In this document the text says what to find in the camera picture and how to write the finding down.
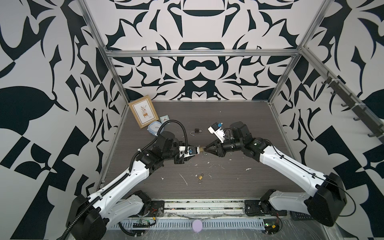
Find green square alarm clock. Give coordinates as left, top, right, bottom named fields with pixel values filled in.
left=160, top=115, right=170, bottom=124

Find black coat hook rack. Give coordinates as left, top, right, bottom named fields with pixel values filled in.
left=322, top=71, right=384, bottom=144

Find small black padlock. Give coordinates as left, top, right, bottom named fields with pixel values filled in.
left=190, top=129, right=203, bottom=136

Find left circuit board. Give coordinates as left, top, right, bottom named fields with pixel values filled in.
left=133, top=218, right=157, bottom=228

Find black remote control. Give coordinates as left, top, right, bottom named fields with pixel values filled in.
left=290, top=211, right=312, bottom=221

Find wooden picture frame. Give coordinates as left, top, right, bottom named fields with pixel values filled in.
left=129, top=95, right=159, bottom=129

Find right circuit board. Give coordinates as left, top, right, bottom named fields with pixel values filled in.
left=263, top=219, right=283, bottom=235

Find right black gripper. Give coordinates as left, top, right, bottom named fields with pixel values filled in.
left=203, top=137, right=245, bottom=158

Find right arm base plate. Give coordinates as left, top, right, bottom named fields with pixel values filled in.
left=244, top=200, right=288, bottom=217

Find circuit board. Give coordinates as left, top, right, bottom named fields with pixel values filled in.
left=263, top=219, right=283, bottom=235
left=133, top=218, right=157, bottom=228

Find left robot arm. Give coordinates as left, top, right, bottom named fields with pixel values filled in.
left=59, top=120, right=188, bottom=240

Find red padlock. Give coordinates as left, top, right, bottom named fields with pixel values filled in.
left=184, top=147, right=200, bottom=158

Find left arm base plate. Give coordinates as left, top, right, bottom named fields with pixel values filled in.
left=144, top=201, right=165, bottom=217

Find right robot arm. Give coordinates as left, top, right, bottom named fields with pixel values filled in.
left=204, top=122, right=353, bottom=227

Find blue square alarm clock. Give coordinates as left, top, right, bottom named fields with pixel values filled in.
left=147, top=121, right=162, bottom=136

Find white slotted cable duct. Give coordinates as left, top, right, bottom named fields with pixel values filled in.
left=107, top=218, right=266, bottom=231

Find purple round lid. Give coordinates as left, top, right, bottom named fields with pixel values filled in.
left=192, top=219, right=203, bottom=233

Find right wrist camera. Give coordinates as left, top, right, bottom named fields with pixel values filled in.
left=208, top=123, right=226, bottom=143

